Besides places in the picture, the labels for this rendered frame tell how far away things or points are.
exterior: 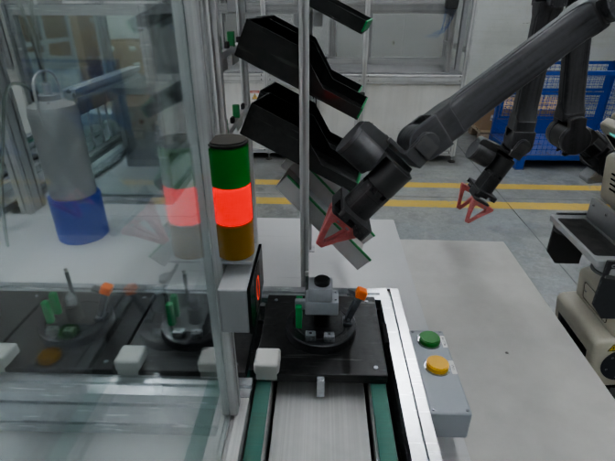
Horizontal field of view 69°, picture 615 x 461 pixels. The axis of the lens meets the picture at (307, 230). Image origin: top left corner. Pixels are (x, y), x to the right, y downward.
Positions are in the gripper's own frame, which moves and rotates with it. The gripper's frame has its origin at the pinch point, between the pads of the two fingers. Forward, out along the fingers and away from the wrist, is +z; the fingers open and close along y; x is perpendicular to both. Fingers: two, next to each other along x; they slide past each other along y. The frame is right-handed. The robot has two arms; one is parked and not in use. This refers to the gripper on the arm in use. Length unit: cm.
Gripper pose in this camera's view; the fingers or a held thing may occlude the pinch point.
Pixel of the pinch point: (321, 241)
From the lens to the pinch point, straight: 81.8
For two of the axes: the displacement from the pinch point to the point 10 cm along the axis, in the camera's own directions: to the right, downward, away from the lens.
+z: -6.6, 6.6, 3.8
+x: 7.5, 5.9, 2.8
